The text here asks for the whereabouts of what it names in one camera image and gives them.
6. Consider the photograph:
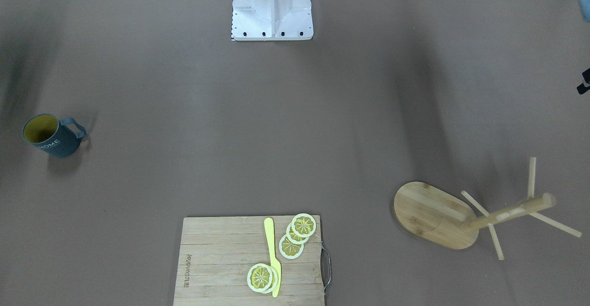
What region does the dark teal HOME mug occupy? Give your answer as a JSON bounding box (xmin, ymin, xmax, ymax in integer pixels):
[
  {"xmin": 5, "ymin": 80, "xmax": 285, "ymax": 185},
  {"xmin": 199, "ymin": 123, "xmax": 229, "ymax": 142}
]
[{"xmin": 22, "ymin": 113, "xmax": 87, "ymax": 158}]

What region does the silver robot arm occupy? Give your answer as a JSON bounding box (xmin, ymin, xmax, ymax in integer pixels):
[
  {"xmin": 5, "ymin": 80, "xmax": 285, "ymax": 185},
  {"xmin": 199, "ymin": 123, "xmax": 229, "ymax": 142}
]
[{"xmin": 577, "ymin": 0, "xmax": 590, "ymax": 94}]

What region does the wooden mug tree rack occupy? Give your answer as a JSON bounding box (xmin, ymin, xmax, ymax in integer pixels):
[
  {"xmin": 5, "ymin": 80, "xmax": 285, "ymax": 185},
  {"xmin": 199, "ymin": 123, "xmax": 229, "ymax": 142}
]
[{"xmin": 392, "ymin": 157, "xmax": 582, "ymax": 260}]

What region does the lemon slice top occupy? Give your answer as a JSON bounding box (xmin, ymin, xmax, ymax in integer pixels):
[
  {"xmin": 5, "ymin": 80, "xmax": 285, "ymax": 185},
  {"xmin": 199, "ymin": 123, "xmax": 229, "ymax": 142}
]
[{"xmin": 291, "ymin": 213, "xmax": 317, "ymax": 238}]

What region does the lemon slice middle stack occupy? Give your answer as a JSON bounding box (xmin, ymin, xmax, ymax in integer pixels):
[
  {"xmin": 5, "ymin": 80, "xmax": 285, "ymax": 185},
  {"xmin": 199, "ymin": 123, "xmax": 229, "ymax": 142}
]
[{"xmin": 286, "ymin": 223, "xmax": 309, "ymax": 245}]

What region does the lemon slice stack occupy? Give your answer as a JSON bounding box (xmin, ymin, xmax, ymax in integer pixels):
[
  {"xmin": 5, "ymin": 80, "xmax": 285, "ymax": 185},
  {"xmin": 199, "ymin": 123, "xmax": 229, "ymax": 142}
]
[
  {"xmin": 286, "ymin": 223, "xmax": 309, "ymax": 245},
  {"xmin": 279, "ymin": 235, "xmax": 304, "ymax": 259}
]

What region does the lemon slice lower stack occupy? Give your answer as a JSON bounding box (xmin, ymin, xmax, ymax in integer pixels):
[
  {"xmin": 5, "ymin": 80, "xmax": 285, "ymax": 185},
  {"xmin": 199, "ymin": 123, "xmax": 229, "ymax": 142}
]
[{"xmin": 279, "ymin": 235, "xmax": 304, "ymax": 259}]

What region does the yellow plastic knife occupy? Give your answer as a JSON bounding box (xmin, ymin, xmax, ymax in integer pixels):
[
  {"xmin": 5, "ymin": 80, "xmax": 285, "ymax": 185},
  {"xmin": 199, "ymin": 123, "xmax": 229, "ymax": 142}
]
[{"xmin": 264, "ymin": 217, "xmax": 282, "ymax": 298}]

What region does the lemon slice behind knife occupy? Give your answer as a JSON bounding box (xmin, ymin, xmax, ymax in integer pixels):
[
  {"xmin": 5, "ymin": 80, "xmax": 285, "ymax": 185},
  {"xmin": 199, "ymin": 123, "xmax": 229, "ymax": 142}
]
[{"xmin": 261, "ymin": 266, "xmax": 279, "ymax": 294}]

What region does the bamboo cutting board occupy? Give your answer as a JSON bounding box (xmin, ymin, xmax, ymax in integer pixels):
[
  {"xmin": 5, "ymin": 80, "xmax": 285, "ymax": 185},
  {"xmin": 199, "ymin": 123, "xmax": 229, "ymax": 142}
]
[{"xmin": 173, "ymin": 214, "xmax": 332, "ymax": 306}]

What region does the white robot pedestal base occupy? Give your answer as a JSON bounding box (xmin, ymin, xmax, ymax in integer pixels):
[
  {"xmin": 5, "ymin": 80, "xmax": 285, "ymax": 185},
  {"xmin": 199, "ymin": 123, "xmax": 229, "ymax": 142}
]
[{"xmin": 230, "ymin": 0, "xmax": 314, "ymax": 41}]

